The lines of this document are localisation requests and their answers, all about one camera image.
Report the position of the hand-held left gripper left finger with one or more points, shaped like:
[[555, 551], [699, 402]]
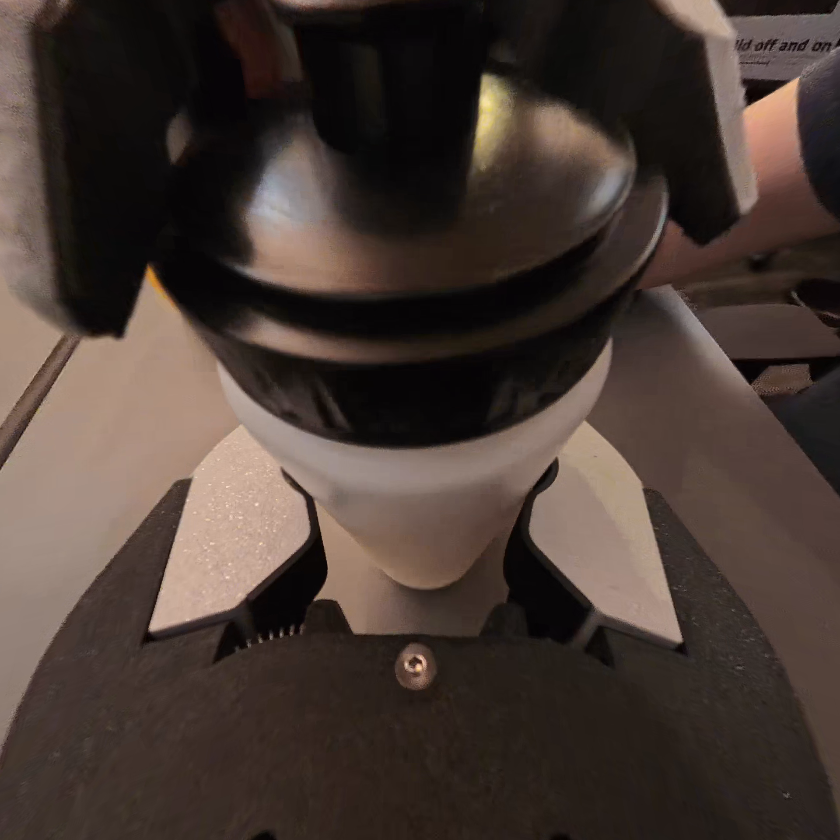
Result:
[[229, 538]]

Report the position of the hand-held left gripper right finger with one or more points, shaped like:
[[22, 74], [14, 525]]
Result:
[[590, 544]]

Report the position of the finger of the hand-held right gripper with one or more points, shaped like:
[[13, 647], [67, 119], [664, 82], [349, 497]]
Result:
[[19, 164], [735, 131]]

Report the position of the white plastic bottle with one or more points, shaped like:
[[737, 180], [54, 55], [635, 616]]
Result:
[[420, 512]]

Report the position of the black bottle lid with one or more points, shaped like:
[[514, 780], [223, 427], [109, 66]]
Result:
[[407, 275]]

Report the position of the person's right forearm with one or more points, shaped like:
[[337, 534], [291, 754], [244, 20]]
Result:
[[768, 177]]

